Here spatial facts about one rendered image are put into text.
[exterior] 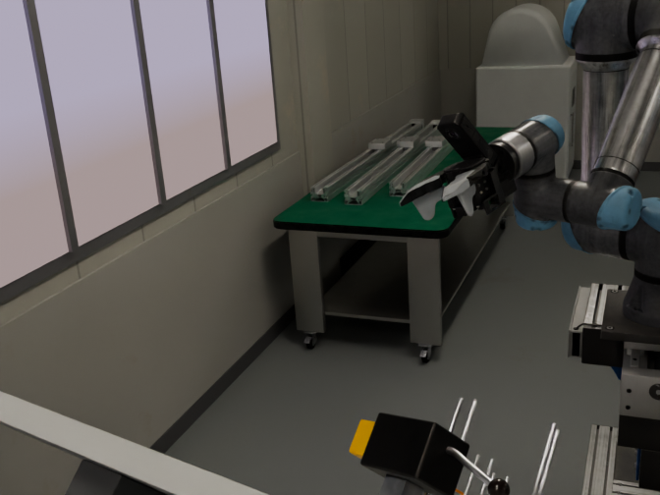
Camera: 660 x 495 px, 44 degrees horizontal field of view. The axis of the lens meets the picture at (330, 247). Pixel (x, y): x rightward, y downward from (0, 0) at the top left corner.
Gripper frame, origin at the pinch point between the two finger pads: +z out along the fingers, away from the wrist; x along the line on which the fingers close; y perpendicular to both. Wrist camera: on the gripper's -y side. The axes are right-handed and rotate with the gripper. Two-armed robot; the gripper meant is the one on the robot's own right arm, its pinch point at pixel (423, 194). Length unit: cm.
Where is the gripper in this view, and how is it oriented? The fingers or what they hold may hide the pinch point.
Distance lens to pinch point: 122.8
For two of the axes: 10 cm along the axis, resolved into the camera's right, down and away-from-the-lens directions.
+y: 3.4, 9.1, 2.4
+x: -6.5, 0.5, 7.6
